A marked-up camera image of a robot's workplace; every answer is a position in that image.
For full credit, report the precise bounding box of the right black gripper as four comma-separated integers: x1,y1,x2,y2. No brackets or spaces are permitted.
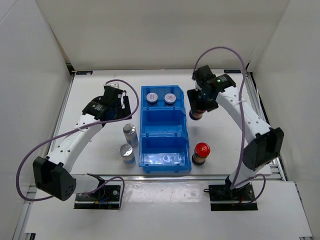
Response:
186,87,219,116

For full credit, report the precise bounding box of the red-lid jar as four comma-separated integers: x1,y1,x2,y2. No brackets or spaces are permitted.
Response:
189,110,206,121
192,142,211,166

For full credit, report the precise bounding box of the silver-top bottle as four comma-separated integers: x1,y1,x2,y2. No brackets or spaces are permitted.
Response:
122,123,139,148
119,144,136,166

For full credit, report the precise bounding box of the white-lid jar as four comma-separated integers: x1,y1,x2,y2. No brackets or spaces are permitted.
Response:
164,93,177,106
146,92,158,106

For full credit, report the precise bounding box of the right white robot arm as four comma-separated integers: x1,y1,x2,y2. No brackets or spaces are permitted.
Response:
187,65,284,200

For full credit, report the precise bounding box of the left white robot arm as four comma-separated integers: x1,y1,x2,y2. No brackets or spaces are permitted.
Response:
32,85,131,201

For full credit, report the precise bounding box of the small dark label right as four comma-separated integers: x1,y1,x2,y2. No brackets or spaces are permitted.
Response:
223,69,242,74

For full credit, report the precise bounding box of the small dark label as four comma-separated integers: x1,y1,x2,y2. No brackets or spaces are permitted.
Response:
223,69,242,74
75,70,93,75

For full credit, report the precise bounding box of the blue three-compartment plastic bin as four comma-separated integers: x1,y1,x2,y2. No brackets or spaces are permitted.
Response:
138,85,192,174

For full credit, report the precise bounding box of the small dark label left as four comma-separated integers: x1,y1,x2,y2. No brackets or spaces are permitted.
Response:
75,70,93,75

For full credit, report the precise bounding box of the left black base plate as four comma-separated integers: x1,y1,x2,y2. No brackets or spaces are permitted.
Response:
73,180,123,210

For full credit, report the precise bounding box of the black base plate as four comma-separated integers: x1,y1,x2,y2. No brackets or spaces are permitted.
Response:
203,183,258,212
73,180,123,210

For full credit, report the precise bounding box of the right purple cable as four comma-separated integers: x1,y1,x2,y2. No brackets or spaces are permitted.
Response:
193,46,266,206

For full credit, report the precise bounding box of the purple cable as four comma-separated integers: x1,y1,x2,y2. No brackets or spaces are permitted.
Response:
15,79,140,210
193,46,266,206

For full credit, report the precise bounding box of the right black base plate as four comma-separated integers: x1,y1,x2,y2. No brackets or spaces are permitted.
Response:
203,183,258,212

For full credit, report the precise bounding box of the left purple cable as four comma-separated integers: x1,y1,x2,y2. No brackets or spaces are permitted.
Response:
15,79,140,210

